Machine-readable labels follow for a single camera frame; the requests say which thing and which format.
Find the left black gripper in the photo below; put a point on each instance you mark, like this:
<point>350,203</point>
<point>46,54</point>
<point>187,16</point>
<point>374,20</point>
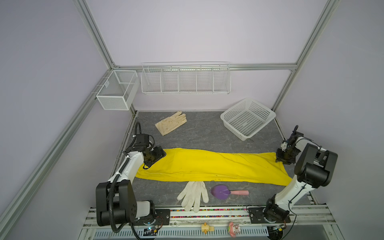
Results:
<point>160,153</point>

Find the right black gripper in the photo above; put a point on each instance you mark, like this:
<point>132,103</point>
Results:
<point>279,158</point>

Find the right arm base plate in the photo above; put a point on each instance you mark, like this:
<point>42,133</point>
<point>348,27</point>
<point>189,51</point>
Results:
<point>257,216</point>

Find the yellow trousers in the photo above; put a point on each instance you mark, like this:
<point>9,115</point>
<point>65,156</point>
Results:
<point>187,165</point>

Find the white wire wall shelf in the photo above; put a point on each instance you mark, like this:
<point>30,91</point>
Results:
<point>186,78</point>

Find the yellow duck figurine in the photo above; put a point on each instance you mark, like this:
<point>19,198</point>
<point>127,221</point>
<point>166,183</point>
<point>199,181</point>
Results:
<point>206,228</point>

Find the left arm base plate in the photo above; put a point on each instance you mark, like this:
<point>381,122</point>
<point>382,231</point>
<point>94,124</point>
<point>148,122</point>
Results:
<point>161,217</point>

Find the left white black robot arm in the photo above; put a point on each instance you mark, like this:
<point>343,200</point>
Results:
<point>116,204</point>

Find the pink white doll figurine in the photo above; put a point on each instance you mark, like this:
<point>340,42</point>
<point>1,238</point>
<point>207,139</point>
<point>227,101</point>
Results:
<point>234,229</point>

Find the white mesh wall box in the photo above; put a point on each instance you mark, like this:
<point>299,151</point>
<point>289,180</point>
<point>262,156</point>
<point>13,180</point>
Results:
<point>119,90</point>

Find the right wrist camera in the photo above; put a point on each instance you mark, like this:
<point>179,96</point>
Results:
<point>284,145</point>

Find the white knit work glove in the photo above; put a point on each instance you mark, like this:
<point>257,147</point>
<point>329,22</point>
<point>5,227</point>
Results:
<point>192,195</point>

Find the white plastic laundry basket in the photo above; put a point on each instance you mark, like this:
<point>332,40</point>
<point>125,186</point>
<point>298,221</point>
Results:
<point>246,118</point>

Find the purple pink toy shovel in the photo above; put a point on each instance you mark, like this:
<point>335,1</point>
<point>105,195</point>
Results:
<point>222,192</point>

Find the beige fabric glove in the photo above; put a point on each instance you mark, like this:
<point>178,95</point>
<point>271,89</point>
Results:
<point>171,123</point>

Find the aluminium frame rail front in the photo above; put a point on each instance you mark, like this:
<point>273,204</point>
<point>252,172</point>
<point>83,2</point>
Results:
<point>223,215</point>

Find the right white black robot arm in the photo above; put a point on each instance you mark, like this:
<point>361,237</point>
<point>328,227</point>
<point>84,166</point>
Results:
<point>314,168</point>

